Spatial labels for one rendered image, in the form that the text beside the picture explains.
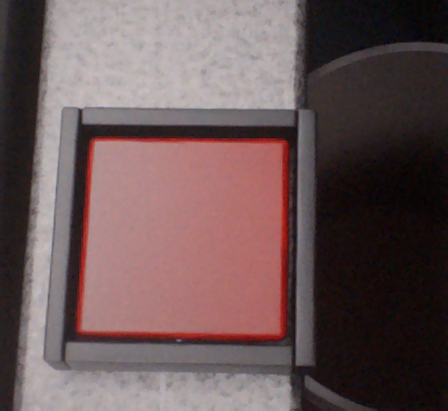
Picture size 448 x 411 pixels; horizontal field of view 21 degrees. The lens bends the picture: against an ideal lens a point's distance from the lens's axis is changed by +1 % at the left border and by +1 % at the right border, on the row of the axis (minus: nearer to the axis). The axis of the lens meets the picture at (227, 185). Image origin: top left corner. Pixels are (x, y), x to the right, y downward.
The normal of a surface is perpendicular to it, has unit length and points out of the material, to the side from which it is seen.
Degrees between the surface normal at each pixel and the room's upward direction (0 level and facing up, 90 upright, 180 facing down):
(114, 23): 0
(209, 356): 0
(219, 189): 0
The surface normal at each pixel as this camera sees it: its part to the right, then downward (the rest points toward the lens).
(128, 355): -0.05, -0.29
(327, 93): 0.45, 0.83
